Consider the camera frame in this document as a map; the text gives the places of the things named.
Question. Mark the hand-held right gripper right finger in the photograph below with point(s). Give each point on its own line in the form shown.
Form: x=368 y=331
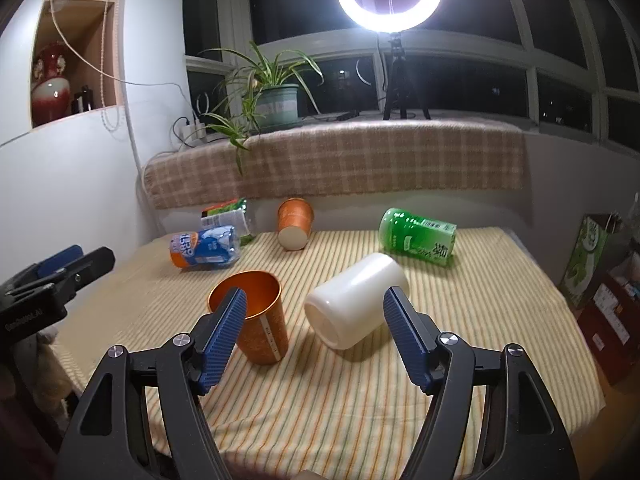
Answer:
x=406 y=342

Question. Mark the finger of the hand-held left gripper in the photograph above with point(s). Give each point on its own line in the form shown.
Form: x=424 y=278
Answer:
x=92 y=262
x=57 y=260

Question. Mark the blue orange plastic bottle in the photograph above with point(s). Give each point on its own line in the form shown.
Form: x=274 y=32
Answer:
x=205 y=247

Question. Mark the orange metal cup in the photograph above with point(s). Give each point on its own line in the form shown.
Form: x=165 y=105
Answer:
x=262 y=327

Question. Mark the white cup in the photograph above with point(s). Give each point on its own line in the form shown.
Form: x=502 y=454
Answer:
x=352 y=300

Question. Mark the green drink can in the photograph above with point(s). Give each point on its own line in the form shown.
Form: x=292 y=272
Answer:
x=415 y=235

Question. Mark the orange paper cup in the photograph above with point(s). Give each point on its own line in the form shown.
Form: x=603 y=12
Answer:
x=294 y=220

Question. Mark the black bottle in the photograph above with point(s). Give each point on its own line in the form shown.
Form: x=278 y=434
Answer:
x=82 y=100

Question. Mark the black tripod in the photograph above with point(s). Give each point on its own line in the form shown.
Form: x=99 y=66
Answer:
x=400 y=80

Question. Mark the wooden wall shelf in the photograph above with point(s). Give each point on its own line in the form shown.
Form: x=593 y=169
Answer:
x=107 y=50

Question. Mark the white power strip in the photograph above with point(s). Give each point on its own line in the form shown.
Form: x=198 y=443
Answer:
x=196 y=131

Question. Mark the red cardboard box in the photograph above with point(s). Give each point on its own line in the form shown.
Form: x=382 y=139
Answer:
x=610 y=330

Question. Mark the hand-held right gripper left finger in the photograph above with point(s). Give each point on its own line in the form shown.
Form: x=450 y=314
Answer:
x=223 y=342

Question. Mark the green cardboard box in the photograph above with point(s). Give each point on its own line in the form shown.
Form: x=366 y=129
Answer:
x=585 y=260

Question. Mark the red ceramic vase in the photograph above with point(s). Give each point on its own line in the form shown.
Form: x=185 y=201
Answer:
x=50 y=95

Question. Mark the plaid blanket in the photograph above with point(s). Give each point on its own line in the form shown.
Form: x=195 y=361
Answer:
x=375 y=160

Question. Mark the striped table mat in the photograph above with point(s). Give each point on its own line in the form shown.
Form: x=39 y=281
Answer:
x=350 y=400

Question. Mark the green label plastic bottle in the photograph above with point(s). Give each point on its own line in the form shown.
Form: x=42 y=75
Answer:
x=225 y=215

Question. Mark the potted spider plant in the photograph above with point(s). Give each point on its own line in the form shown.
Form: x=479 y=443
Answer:
x=275 y=105

